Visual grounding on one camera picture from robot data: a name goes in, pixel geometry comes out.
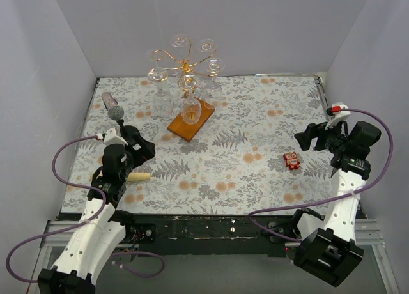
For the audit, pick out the ribbed clear wine glass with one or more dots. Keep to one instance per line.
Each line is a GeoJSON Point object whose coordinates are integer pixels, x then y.
{"type": "Point", "coordinates": [163, 101]}

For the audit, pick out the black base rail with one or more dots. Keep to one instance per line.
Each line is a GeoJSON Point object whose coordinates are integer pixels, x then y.
{"type": "Point", "coordinates": [204, 234]}

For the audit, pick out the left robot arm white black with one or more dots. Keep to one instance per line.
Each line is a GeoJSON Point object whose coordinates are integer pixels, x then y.
{"type": "Point", "coordinates": [96, 234]}

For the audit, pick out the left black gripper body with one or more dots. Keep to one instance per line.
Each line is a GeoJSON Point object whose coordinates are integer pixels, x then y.
{"type": "Point", "coordinates": [140, 146]}

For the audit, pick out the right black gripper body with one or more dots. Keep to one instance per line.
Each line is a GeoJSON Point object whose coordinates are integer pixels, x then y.
{"type": "Point", "coordinates": [318, 137]}

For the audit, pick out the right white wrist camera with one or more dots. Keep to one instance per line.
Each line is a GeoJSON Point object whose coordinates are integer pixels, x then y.
{"type": "Point", "coordinates": [337, 112]}

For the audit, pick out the floral patterned table mat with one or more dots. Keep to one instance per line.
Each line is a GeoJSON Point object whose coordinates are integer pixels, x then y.
{"type": "Point", "coordinates": [234, 164]}

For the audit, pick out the round clear wine glass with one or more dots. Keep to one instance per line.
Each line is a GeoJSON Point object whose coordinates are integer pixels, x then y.
{"type": "Point", "coordinates": [157, 73]}

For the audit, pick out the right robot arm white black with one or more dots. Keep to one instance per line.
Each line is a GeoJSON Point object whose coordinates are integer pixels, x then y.
{"type": "Point", "coordinates": [328, 248]}

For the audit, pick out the wooden pestle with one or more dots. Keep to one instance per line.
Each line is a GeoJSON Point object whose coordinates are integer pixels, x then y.
{"type": "Point", "coordinates": [139, 177]}

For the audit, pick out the microphone on black stand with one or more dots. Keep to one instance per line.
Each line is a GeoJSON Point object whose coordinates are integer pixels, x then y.
{"type": "Point", "coordinates": [115, 112]}

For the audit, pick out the gold wire wine glass rack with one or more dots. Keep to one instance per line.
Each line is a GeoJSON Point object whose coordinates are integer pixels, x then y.
{"type": "Point", "coordinates": [178, 127]}

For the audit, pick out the red owl toy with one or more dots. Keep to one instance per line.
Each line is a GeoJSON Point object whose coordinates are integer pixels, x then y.
{"type": "Point", "coordinates": [292, 160]}

